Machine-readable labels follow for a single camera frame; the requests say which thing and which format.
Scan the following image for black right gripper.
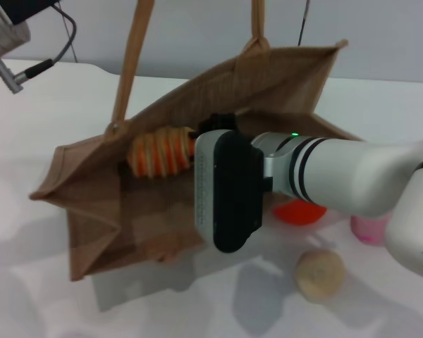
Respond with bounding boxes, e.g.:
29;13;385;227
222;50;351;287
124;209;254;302
189;112;265;254

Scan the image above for orange striped bread loaf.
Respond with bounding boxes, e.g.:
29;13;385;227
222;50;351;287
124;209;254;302
126;125;198;179

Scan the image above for brown woven handbag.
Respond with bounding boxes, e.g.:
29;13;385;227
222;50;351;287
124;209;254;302
27;0;366;282

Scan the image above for orange toy fruit with stem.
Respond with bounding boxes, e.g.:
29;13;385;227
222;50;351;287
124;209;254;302
273;199;329;226

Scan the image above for beige round toy bun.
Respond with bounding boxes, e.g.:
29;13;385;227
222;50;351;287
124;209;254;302
295;249;347;303

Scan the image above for pink toy peach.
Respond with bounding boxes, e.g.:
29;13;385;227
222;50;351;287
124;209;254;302
350;213;392;246

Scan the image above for dark wall seam strip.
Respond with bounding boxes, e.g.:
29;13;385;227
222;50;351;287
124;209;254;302
298;0;311;46

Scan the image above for left arm cable with connector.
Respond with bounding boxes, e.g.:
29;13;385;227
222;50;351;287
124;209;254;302
0;3;78;95

